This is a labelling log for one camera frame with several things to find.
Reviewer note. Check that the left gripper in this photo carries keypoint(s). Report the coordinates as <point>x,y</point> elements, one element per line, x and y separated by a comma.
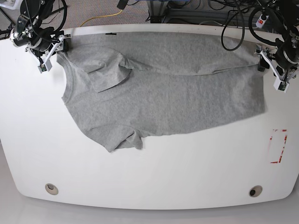
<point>284,62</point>

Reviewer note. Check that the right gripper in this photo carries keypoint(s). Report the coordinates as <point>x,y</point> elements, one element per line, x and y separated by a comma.
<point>43,49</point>

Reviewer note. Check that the grey T-shirt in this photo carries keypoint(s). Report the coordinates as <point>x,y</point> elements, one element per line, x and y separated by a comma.
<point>123,88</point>

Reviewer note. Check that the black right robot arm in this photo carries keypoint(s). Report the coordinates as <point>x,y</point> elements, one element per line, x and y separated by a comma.
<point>28,31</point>

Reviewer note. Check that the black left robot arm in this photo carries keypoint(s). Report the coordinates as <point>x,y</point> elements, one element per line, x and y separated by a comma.
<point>284,18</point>

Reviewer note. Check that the white power strip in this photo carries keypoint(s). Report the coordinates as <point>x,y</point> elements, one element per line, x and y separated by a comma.
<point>261,20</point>

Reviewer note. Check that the red tape rectangle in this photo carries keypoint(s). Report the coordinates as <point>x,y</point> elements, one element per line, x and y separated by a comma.
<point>276,145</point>

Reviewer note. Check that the right table grommet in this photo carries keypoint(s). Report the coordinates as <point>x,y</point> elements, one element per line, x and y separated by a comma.
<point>255,191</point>

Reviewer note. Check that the table grommet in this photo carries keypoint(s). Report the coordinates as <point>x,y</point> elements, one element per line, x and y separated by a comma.
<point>255,191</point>
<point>51,189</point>

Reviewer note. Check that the left table grommet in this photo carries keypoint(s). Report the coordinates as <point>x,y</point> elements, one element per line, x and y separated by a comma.
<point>51,189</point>

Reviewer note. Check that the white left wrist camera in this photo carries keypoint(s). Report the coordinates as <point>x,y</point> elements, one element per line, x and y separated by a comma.
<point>281,85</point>

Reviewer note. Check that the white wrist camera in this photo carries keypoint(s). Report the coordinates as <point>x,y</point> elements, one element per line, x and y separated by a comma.
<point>46,65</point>
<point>281,85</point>

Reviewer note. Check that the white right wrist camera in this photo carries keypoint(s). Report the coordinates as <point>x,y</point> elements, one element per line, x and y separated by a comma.
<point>46,65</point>

